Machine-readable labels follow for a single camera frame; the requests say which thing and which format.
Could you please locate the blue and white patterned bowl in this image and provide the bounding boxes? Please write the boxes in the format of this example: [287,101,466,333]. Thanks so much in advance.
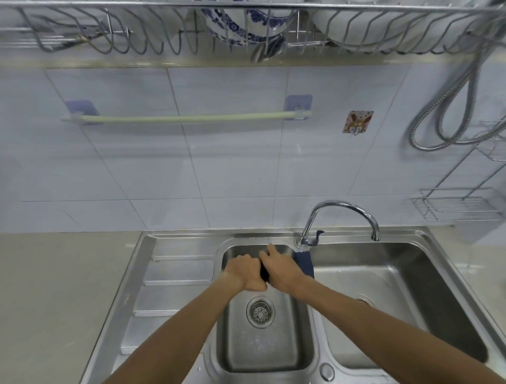
[201,8,295,47]

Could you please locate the flexible metal hose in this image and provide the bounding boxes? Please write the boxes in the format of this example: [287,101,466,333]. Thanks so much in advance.
[409,28,499,152]

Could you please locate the person's left forearm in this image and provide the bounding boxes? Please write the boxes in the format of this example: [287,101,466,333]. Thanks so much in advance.
[102,272,246,384]

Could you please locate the person's right hand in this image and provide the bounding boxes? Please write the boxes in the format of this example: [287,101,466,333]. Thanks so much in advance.
[259,243,314,294]

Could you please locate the stainless steel double sink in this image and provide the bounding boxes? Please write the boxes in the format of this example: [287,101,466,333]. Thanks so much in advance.
[79,226,506,384]

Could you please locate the cartoon adhesive wall hook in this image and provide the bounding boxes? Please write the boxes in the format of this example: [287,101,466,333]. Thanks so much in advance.
[342,110,374,136]

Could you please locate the person's left hand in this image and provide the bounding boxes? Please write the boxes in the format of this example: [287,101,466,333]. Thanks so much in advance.
[223,254,270,293]

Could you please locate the metal wire dish rack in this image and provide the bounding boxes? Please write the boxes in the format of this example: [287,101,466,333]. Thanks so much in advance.
[0,0,506,64]

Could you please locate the metal wire corner shelf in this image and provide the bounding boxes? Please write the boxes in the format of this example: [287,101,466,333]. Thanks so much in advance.
[411,120,506,222]

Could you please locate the large white bowl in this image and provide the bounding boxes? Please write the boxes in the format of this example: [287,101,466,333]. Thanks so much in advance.
[306,8,481,54]

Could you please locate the pale green towel bar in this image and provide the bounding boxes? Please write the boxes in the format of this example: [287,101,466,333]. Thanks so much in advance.
[60,111,313,124]

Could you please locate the chrome curved faucet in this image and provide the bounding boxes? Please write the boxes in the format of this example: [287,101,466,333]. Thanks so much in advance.
[296,200,381,249]

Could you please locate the round metal drain strainer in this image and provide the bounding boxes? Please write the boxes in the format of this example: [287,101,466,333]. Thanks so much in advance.
[246,297,274,329]

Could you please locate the dark blue cloth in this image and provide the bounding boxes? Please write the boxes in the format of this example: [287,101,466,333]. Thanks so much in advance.
[293,249,315,280]

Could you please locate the person's right forearm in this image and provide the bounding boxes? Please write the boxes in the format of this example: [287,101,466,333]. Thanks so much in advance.
[290,277,506,384]

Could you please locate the purple adhesive wall mount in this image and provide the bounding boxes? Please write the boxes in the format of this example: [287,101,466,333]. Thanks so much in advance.
[64,100,99,126]
[284,94,314,121]

